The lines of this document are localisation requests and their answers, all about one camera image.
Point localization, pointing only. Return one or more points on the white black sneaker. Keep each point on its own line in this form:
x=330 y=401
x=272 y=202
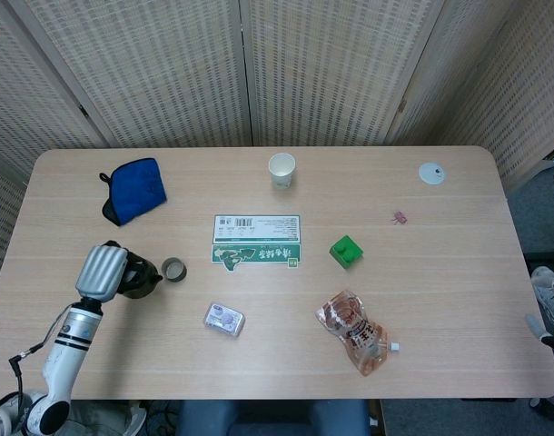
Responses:
x=551 y=290

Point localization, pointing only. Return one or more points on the pink binder clip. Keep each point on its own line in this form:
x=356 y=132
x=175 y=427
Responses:
x=399 y=217

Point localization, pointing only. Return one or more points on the blue cloth pot holder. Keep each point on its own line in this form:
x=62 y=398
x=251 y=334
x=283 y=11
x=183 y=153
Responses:
x=136 y=188

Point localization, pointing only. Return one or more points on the black cast iron teapot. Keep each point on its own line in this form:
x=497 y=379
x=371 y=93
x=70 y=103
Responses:
x=144 y=287

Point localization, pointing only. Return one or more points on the small plastic wrapped packet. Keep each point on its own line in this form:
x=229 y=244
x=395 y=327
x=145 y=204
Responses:
x=224 y=319

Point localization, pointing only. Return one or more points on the black floor stand bar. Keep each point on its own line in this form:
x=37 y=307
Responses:
x=547 y=256

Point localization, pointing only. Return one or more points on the blue seat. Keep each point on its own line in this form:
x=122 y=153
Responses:
x=268 y=418

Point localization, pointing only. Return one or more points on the grey sneaker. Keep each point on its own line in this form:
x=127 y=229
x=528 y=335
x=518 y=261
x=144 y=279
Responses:
x=135 y=418

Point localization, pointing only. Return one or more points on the woven folding screen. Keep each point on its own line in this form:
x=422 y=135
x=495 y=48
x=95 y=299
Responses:
x=168 y=68

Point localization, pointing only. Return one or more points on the white round table grommet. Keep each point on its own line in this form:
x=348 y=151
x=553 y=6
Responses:
x=431 y=175

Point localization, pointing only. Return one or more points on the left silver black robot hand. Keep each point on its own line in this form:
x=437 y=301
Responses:
x=100 y=272

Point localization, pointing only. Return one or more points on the dark ceramic tea cup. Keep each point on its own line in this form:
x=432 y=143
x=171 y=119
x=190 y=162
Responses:
x=173 y=269

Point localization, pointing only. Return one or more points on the green tea packaging card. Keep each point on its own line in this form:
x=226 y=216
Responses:
x=268 y=255

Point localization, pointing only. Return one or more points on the green toy building brick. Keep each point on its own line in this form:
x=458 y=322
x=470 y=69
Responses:
x=346 y=252

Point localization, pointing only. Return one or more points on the white paper cup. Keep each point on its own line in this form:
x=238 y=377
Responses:
x=281 y=172

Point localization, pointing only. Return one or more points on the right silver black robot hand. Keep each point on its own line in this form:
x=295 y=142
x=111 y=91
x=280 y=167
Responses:
x=538 y=324

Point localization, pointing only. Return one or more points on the orange spout drink pouch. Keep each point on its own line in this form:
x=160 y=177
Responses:
x=356 y=331

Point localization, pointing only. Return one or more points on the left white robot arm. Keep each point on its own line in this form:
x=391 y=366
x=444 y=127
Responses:
x=68 y=354

